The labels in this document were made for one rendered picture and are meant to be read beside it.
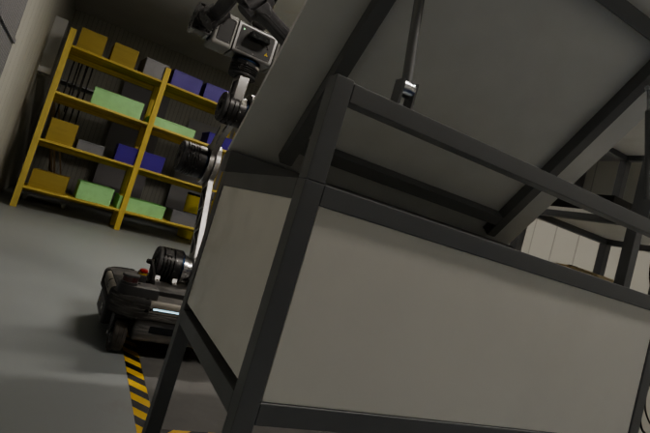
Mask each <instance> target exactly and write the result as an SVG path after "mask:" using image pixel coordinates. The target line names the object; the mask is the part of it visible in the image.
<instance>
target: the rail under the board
mask: <svg viewBox="0 0 650 433"><path fill-rule="evenodd" d="M221 171H222V172H223V171H226V172H237V173H248V174H259V175H270V176H281V177H292V178H299V174H300V173H297V172H295V171H292V170H289V169H286V168H283V167H280V166H277V165H274V164H272V163H269V162H266V161H264V160H261V159H256V158H253V157H250V156H247V155H244V154H241V153H238V152H235V151H232V150H229V151H226V153H225V156H224V159H223V162H222V168H221ZM324 185H325V186H329V187H332V188H336V189H339V190H342V191H345V192H348V193H351V194H354V195H357V196H360V197H363V198H366V199H368V200H371V201H374V202H377V203H380V204H382V205H385V206H388V207H391V208H394V209H397V210H400V211H403V212H406V213H409V214H411V215H414V216H417V217H422V218H425V219H428V220H430V221H433V222H436V223H439V224H442V225H445V226H448V227H451V228H454V229H457V230H459V231H462V232H465V233H468V234H471V235H474V236H477V237H479V238H482V239H485V240H488V241H491V242H494V243H497V244H500V245H504V246H507V247H510V248H512V246H511V245H506V244H503V243H500V242H497V241H495V240H493V239H490V238H487V237H484V236H481V235H478V234H475V233H472V232H469V231H466V230H463V229H461V228H458V227H455V226H453V225H450V224H447V223H444V222H441V221H438V220H435V219H432V218H429V217H427V216H422V215H419V214H416V213H413V212H410V211H407V210H404V209H402V208H399V207H397V206H394V205H391V204H388V203H385V202H382V201H379V200H376V199H373V198H370V197H367V196H365V195H363V194H360V193H357V192H354V191H351V190H348V189H345V188H340V187H337V186H334V185H331V184H329V183H326V182H325V184H324Z"/></svg>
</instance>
